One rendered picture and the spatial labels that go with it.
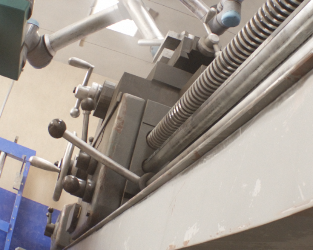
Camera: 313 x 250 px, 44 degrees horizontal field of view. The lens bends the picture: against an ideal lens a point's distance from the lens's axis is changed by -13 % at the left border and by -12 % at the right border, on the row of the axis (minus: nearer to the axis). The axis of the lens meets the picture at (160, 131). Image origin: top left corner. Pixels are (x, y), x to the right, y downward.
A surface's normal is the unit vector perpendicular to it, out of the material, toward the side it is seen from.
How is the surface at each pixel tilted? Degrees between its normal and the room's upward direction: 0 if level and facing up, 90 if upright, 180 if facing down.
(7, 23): 180
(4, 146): 90
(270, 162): 90
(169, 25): 180
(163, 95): 90
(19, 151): 90
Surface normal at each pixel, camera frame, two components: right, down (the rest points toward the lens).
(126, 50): -0.21, 0.88
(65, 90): 0.32, -0.34
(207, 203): -0.92, -0.32
